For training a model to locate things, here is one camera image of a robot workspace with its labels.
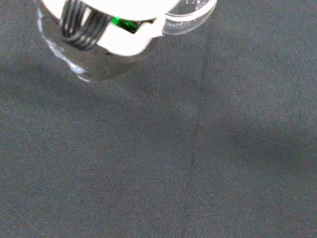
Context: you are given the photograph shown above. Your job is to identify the black bench cloth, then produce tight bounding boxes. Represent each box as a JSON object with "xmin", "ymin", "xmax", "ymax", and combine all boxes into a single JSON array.
[{"xmin": 0, "ymin": 0, "xmax": 317, "ymax": 238}]

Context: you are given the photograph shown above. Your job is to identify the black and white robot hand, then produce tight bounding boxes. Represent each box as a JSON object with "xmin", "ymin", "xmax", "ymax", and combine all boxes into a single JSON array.
[{"xmin": 41, "ymin": 0, "xmax": 183, "ymax": 56}]

